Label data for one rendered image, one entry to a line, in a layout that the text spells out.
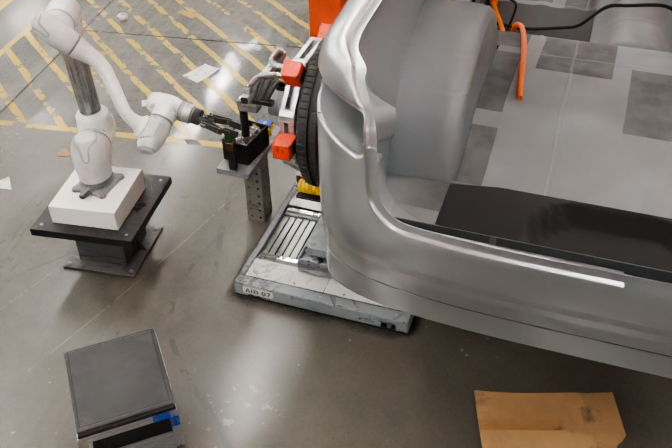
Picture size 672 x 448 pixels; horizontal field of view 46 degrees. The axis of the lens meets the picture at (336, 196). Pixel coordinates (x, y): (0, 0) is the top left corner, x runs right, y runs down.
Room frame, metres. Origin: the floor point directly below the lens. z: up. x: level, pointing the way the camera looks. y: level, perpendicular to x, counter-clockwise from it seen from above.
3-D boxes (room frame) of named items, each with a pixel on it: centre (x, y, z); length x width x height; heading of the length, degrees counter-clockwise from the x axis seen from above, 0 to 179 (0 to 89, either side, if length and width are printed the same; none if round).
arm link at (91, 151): (3.02, 1.12, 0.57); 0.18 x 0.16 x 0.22; 3
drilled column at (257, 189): (3.26, 0.40, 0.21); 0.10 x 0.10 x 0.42; 70
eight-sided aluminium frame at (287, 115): (2.93, 0.10, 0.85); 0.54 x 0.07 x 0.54; 160
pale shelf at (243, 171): (3.23, 0.41, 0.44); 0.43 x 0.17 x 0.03; 160
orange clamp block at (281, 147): (2.63, 0.20, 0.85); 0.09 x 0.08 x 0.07; 160
